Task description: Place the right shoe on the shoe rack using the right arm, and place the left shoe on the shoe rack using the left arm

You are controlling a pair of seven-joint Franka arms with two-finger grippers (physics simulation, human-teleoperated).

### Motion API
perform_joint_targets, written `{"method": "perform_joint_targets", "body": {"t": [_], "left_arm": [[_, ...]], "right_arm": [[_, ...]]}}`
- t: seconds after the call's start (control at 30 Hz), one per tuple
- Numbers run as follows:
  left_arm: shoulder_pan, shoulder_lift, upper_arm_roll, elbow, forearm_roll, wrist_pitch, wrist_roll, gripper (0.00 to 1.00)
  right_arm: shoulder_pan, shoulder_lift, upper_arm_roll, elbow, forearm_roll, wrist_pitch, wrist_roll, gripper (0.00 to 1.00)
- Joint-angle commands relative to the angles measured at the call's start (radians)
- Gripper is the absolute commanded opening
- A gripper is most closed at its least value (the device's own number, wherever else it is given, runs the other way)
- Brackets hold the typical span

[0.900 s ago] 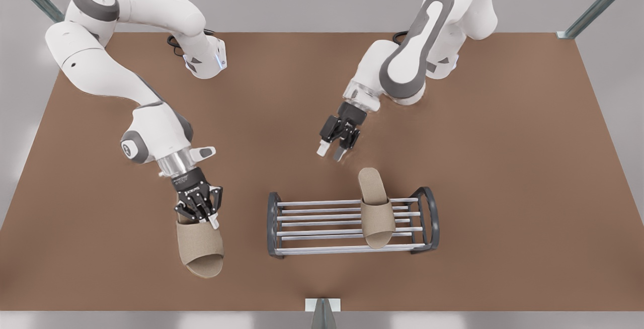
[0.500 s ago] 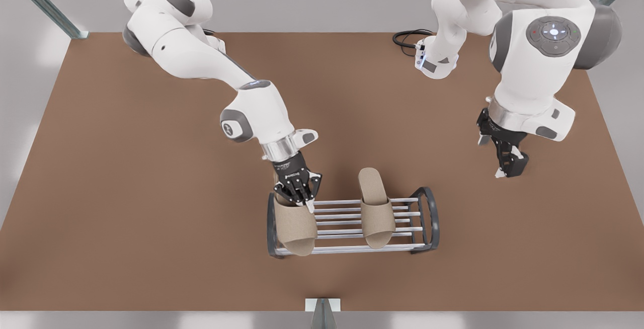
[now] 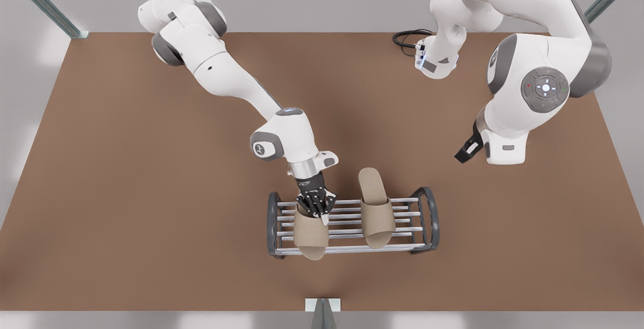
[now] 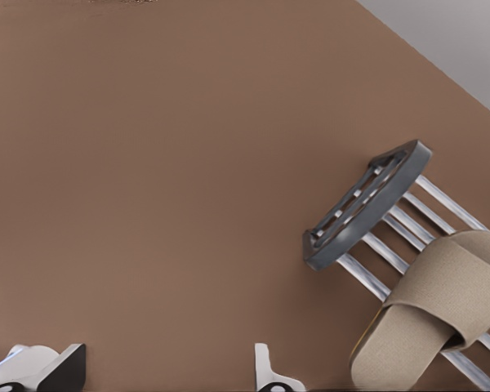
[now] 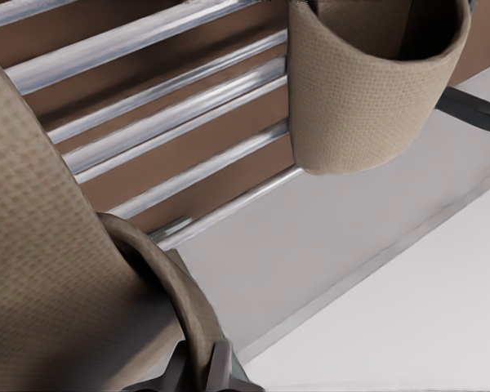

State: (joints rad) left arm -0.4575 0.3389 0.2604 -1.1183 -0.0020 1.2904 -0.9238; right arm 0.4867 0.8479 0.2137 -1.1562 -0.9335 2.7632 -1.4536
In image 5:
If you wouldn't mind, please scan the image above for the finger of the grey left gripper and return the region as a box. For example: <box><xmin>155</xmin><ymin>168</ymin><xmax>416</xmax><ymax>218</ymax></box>
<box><xmin>435</xmin><ymin>87</ymin><xmax>490</xmax><ymax>135</ymax></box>

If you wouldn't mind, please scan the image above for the silver white shoe rack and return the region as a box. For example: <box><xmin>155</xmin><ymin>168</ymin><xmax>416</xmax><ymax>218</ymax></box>
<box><xmin>0</xmin><ymin>0</ymin><xmax>490</xmax><ymax>392</ymax></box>

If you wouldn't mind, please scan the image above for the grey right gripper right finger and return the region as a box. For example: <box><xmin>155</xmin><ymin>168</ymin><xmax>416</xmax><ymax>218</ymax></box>
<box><xmin>205</xmin><ymin>337</ymin><xmax>267</xmax><ymax>392</ymax></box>

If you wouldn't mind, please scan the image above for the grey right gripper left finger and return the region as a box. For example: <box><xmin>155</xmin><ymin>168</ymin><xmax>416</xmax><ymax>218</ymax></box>
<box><xmin>126</xmin><ymin>340</ymin><xmax>192</xmax><ymax>392</ymax></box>

